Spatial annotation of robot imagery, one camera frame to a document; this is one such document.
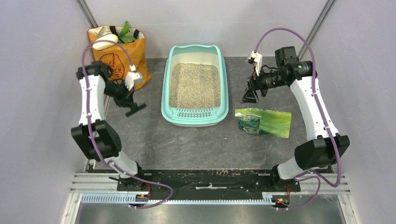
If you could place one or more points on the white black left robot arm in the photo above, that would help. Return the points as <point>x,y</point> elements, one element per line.
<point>95,137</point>

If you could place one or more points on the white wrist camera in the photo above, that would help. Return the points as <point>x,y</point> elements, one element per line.
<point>255,59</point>
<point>133,77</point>

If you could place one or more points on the beige cat litter pellets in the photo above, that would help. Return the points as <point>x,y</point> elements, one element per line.
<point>194,86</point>

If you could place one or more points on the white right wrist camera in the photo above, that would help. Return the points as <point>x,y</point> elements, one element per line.
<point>255,59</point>

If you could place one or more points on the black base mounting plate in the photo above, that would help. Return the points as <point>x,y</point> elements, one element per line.
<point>208,184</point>

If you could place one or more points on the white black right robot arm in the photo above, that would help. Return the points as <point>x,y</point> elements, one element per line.
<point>325,145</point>

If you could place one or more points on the teal plastic litter box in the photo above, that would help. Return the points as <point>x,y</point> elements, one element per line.
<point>199,54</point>

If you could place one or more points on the aluminium rail frame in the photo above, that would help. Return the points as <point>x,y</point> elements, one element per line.
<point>94,198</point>

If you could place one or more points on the orange Trader Joe's paper bag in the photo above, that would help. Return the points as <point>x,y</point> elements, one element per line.
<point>120,58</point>

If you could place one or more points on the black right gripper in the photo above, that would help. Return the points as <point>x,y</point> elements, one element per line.
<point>254,83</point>

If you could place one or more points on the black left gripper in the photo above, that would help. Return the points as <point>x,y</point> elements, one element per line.
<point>127,101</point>

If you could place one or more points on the green leafy vegetable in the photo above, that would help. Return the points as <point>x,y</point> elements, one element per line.
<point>124,36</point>

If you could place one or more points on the white daikon radish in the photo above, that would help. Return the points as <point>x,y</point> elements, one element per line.
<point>105,42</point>

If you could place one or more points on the green litter bag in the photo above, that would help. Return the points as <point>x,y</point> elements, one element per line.
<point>260,121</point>

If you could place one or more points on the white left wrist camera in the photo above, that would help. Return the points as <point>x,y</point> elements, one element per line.
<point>133,77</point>

